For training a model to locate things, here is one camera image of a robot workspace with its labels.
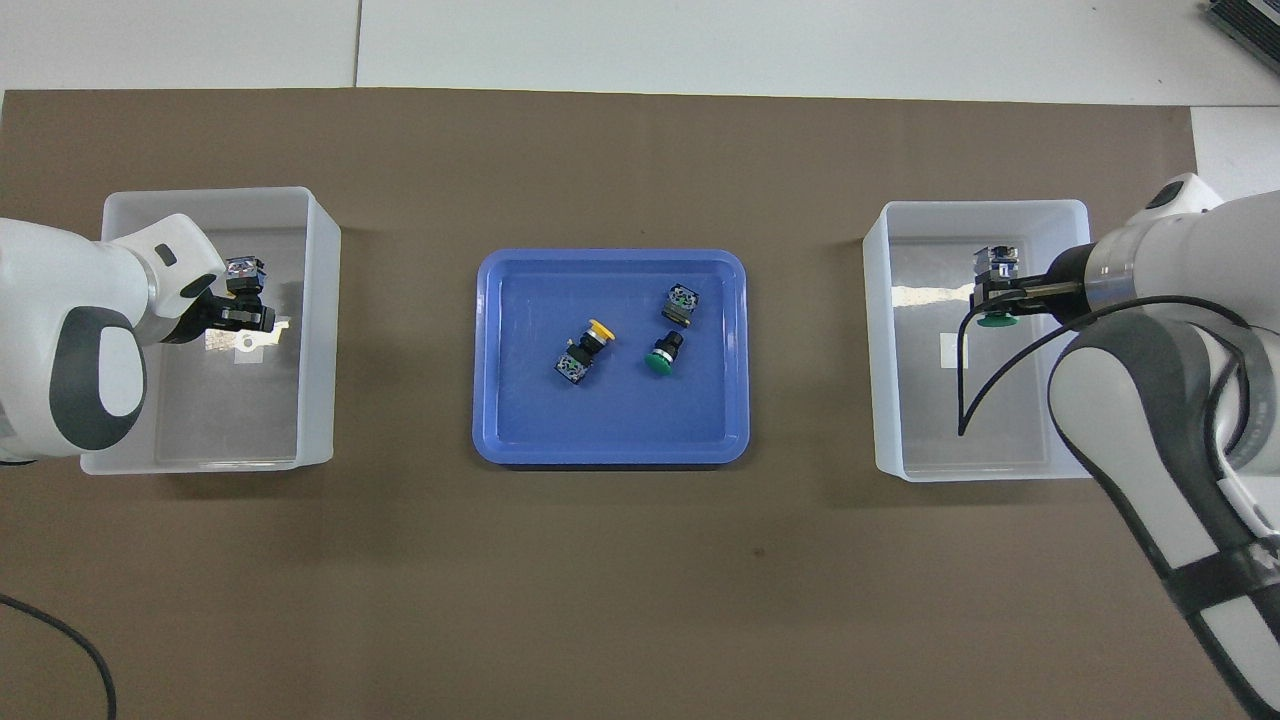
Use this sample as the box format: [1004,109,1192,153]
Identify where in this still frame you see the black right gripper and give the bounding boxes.
[972,245,1102,331]

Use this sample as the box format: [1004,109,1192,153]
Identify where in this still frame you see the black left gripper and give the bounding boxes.
[163,280,277,347]

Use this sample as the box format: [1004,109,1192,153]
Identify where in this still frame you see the yellow push button switch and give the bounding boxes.
[555,319,617,388]
[225,256,271,306]

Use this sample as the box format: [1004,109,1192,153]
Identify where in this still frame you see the green push button with block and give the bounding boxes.
[973,243,1023,330]

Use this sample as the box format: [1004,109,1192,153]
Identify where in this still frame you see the translucent white plastic box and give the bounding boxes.
[862,199,1101,484]
[80,187,342,477]

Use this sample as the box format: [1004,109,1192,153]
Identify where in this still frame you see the grey ribbed device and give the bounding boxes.
[1203,0,1280,53]

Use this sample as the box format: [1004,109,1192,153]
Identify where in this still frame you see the green push button without block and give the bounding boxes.
[645,330,687,378]

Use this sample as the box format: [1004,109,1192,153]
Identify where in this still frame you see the blue plastic tray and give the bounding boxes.
[472,248,751,469]

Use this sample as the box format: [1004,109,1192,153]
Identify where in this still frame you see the brown paper table mat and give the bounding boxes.
[0,88,1257,720]

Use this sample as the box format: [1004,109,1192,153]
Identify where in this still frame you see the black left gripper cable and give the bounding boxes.
[0,594,118,720]

